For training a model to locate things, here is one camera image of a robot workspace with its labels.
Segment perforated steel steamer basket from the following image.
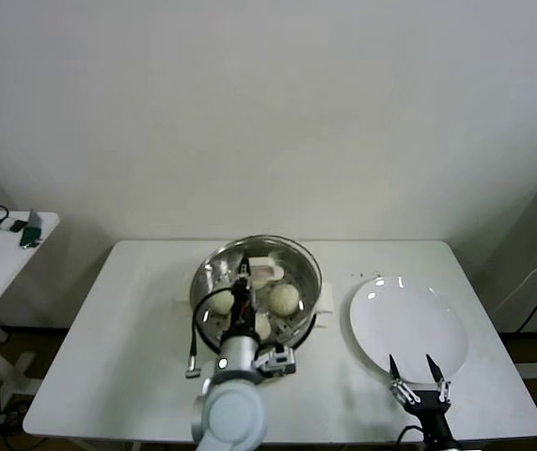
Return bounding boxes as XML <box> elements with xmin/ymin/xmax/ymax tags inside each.
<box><xmin>190</xmin><ymin>237</ymin><xmax>322</xmax><ymax>352</ymax></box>

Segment round glass pot lid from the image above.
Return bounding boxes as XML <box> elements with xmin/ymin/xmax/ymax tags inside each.
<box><xmin>190</xmin><ymin>233</ymin><xmax>323</xmax><ymax>352</ymax></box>

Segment white round plate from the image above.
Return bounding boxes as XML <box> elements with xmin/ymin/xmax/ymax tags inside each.
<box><xmin>347</xmin><ymin>275</ymin><xmax>469</xmax><ymax>382</ymax></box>

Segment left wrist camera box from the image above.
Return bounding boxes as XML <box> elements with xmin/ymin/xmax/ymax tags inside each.
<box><xmin>252</xmin><ymin>345</ymin><xmax>298</xmax><ymax>378</ymax></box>

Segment green flat item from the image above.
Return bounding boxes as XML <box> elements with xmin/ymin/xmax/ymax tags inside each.
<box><xmin>18</xmin><ymin>225</ymin><xmax>43</xmax><ymax>250</ymax></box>

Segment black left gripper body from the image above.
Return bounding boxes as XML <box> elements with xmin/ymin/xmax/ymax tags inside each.
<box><xmin>229</xmin><ymin>280</ymin><xmax>259</xmax><ymax>335</ymax></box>

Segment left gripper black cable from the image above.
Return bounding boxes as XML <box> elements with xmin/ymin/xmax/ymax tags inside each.
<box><xmin>183</xmin><ymin>293</ymin><xmax>225</xmax><ymax>381</ymax></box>

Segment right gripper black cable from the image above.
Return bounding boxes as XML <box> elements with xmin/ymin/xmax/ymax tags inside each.
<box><xmin>397</xmin><ymin>424</ymin><xmax>427</xmax><ymax>451</ymax></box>

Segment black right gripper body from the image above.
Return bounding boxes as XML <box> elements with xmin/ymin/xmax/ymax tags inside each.
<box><xmin>403</xmin><ymin>389</ymin><xmax>453</xmax><ymax>439</ymax></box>

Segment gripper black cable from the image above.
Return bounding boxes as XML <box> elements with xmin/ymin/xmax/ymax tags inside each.
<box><xmin>183</xmin><ymin>293</ymin><xmax>225</xmax><ymax>381</ymax></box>
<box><xmin>397</xmin><ymin>424</ymin><xmax>427</xmax><ymax>451</ymax></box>

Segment white wall cable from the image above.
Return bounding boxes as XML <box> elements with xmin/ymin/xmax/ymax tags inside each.
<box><xmin>498</xmin><ymin>243</ymin><xmax>537</xmax><ymax>309</ymax></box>

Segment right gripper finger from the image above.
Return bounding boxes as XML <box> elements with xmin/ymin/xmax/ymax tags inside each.
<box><xmin>425</xmin><ymin>353</ymin><xmax>452</xmax><ymax>405</ymax></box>
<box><xmin>388</xmin><ymin>354</ymin><xmax>415</xmax><ymax>406</ymax></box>

